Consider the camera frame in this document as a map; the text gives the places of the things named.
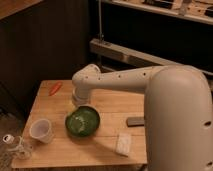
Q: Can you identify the wooden table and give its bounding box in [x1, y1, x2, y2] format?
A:
[12, 80, 146, 169]

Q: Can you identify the grey sponge block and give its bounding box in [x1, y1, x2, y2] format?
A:
[126, 117, 145, 127]

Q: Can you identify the dark wooden cabinet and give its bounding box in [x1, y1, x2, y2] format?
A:
[0, 0, 89, 115]

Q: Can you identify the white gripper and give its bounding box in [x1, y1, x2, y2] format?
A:
[72, 92, 88, 107]

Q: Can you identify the white plastic cup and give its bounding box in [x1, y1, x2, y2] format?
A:
[29, 118, 54, 144]

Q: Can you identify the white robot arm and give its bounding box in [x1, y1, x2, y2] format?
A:
[72, 64, 213, 171]

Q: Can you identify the white crumpled packet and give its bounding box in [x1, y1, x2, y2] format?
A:
[115, 133, 131, 156]

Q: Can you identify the metal shelf frame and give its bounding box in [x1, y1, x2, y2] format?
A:
[89, 0, 213, 77]

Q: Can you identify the orange carrot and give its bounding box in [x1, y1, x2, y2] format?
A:
[49, 82, 62, 96]

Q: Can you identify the green ceramic bowl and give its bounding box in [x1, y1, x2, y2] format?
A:
[65, 106, 100, 137]

